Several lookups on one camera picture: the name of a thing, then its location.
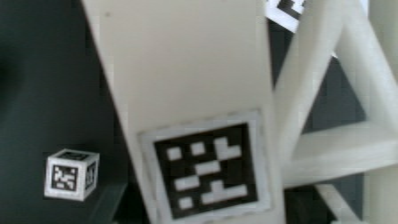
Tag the white tagged cube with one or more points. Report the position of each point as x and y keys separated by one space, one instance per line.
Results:
x=72 y=174
x=283 y=12

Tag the white tagged cube front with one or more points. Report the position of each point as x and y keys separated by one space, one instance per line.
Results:
x=72 y=174

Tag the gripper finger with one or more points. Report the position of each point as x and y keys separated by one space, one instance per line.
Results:
x=338 y=205

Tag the white chair part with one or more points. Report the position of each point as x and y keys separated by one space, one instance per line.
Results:
x=241 y=126

